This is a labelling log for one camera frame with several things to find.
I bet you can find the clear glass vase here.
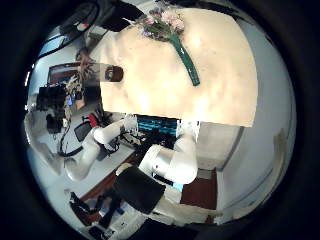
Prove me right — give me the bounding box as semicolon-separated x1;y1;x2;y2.
79;61;125;85

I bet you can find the computer monitor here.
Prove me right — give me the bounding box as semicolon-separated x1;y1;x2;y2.
47;62;82;85

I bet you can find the blue parts bin rack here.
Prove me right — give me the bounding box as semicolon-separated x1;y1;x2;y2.
135;114;180;136

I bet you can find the red-brown floor mat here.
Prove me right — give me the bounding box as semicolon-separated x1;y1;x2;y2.
179;168;219;211

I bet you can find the black cable loop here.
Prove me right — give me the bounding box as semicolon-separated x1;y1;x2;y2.
57;123;85;158

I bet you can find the black overhead cable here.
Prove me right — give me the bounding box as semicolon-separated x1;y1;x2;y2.
35;1;102;62

